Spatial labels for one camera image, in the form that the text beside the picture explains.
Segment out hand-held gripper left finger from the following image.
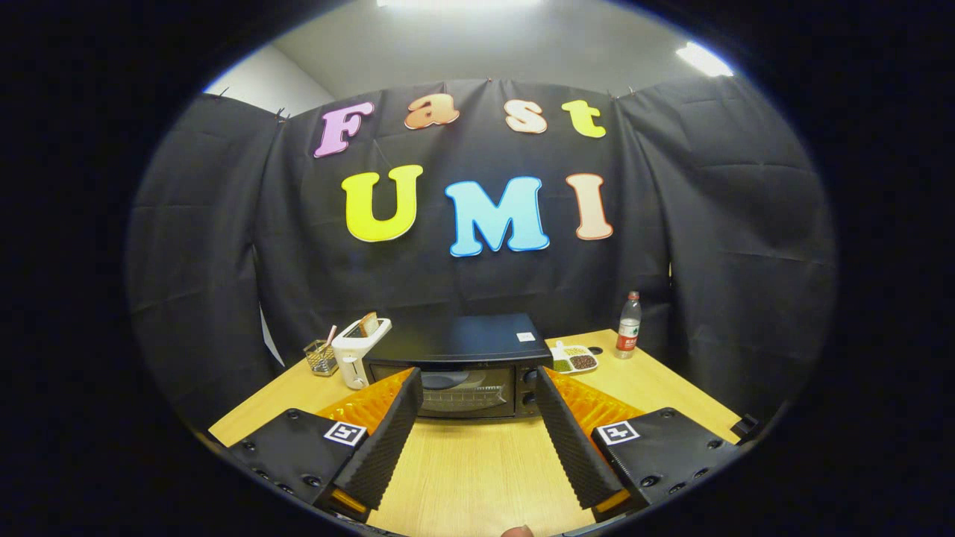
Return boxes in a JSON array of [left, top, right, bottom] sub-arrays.
[[228, 366, 424, 523]]

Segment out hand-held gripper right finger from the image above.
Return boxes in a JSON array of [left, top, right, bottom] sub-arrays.
[[534, 365, 745, 523]]

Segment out black toaster oven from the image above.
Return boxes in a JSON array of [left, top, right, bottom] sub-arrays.
[[362, 313, 557, 420]]

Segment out white toaster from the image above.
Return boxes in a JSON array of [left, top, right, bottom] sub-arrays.
[[331, 317, 392, 391]]

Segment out white divided dish with beans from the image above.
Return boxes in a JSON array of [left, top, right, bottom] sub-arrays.
[[548, 341, 604, 374]]

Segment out clear water bottle red label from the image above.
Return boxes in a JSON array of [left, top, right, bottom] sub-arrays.
[[616, 291, 642, 360]]

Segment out small ceiling light panel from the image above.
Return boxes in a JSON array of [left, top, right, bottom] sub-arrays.
[[675, 41, 736, 78]]

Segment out large ceiling light panel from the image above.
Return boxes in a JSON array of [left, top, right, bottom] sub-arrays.
[[377, 0, 542, 10]]

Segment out wire mesh basket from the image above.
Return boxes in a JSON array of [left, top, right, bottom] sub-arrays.
[[303, 339, 338, 377]]

